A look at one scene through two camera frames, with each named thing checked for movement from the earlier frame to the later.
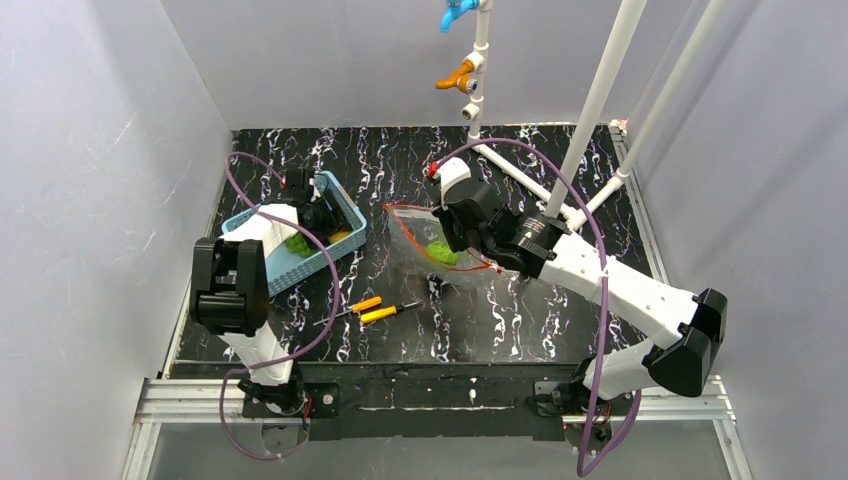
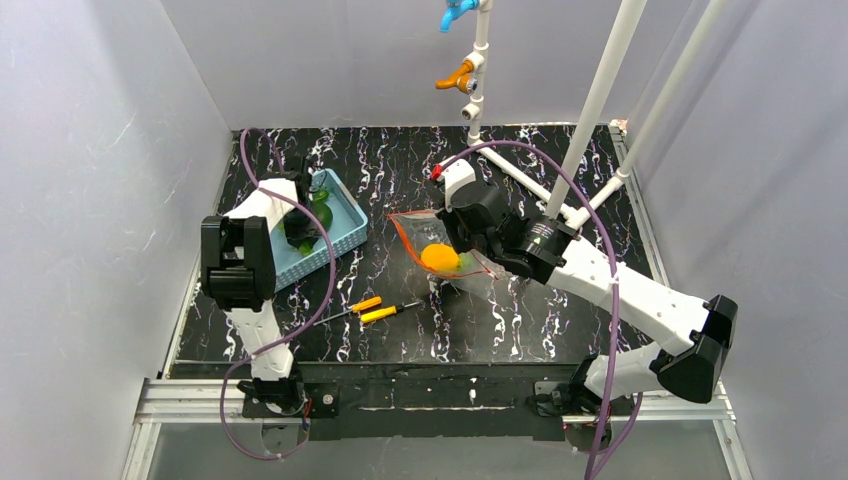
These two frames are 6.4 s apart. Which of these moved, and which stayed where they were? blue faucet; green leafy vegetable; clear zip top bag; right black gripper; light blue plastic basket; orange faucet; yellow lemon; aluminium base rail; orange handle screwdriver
Moved: green leafy vegetable; yellow lemon; clear zip top bag
Stayed: right black gripper; orange faucet; orange handle screwdriver; light blue plastic basket; blue faucet; aluminium base rail
